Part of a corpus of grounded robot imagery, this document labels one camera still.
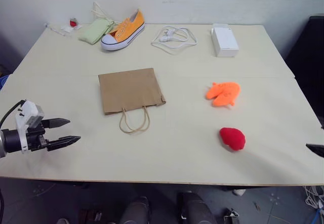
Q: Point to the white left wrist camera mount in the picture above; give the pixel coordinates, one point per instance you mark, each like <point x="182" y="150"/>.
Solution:
<point x="28" y="112"/>

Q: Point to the white cardboard box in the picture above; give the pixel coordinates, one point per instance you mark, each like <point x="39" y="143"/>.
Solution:
<point x="225" y="41"/>

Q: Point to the orange plush toy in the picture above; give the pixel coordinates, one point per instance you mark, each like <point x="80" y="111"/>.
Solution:
<point x="224" y="93"/>

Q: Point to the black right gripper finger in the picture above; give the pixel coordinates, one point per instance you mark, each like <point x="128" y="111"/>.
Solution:
<point x="316" y="149"/>

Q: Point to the black cabinet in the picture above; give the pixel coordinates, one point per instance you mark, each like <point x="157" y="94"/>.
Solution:
<point x="307" y="56"/>

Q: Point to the small white plastic packet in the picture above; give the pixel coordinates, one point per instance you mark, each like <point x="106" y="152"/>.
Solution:
<point x="67" y="28"/>

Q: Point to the blue container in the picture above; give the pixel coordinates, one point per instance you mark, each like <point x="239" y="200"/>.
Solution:
<point x="3" y="82"/>

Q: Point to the dark rounded shape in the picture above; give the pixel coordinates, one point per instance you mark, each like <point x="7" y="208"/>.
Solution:
<point x="135" y="211"/>
<point x="193" y="207"/>

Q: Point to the light green cloth pouch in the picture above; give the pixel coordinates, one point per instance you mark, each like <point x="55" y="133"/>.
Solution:
<point x="92" y="32"/>

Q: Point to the red plush toy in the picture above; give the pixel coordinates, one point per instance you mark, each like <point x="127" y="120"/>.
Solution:
<point x="233" y="138"/>

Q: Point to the orange canvas sneaker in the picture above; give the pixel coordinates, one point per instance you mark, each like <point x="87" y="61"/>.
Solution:
<point x="124" y="32"/>

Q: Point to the small red toy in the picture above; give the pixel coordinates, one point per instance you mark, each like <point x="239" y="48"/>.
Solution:
<point x="73" y="22"/>

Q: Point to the black metal bracket on floor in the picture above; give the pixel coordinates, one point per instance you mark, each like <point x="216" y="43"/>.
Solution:
<point x="231" y="216"/>

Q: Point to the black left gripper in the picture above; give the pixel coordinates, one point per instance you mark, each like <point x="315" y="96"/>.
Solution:
<point x="35" y="139"/>

